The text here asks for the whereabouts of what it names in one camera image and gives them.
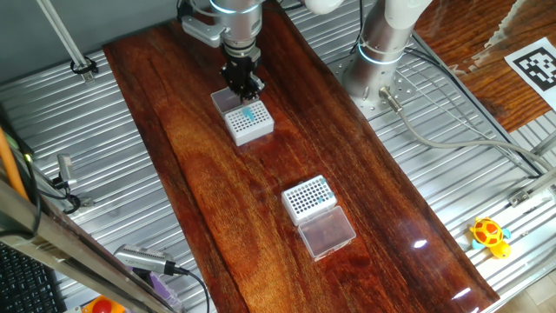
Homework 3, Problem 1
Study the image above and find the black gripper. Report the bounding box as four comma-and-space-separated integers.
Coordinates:
220, 56, 266, 103

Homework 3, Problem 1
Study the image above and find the white hinged pipette tip box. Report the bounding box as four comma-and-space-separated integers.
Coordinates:
281, 174, 357, 262
210, 85, 275, 148

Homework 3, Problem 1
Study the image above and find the purple pipette tip box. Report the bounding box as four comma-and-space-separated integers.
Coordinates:
147, 271, 183, 312

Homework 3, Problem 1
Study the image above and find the glossy wooden board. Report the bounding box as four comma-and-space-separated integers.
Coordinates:
103, 0, 500, 313

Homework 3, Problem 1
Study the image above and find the black rod clamp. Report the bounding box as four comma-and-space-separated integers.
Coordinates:
69, 55, 100, 76

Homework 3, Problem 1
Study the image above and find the aluminium rod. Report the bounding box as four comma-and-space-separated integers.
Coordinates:
35, 0, 95, 83

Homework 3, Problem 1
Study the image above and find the orange pole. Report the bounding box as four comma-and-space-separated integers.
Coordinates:
0, 125, 30, 201

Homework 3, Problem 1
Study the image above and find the yellow orange turtle toy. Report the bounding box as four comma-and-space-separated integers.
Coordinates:
469, 216, 513, 260

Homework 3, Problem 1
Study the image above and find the white paper marker sheet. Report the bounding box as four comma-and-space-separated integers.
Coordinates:
503, 37, 556, 112

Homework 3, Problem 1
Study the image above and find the black keyboard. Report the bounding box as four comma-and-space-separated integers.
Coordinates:
0, 241, 69, 313

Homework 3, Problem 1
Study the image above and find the aluminium profile bar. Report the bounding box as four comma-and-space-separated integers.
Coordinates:
530, 130, 556, 157

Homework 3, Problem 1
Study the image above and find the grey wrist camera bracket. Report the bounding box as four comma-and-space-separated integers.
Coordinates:
181, 15, 228, 49

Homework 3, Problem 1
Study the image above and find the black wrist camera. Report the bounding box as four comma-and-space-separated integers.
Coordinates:
176, 0, 197, 21

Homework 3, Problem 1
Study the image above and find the grey cable with metal connector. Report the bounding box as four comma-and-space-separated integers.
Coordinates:
378, 85, 556, 173

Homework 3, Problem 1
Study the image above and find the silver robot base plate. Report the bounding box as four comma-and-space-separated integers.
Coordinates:
328, 51, 418, 121

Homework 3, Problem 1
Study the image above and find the black camera cable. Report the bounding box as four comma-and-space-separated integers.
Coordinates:
167, 260, 212, 313

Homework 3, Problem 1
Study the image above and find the black hanging cable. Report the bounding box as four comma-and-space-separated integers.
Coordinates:
0, 154, 43, 239

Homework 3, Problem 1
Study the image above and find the aluminium frame beam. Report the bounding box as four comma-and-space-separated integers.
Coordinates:
0, 177, 183, 313

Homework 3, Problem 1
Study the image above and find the aluminium profile bracket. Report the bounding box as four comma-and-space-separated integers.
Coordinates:
507, 168, 556, 208

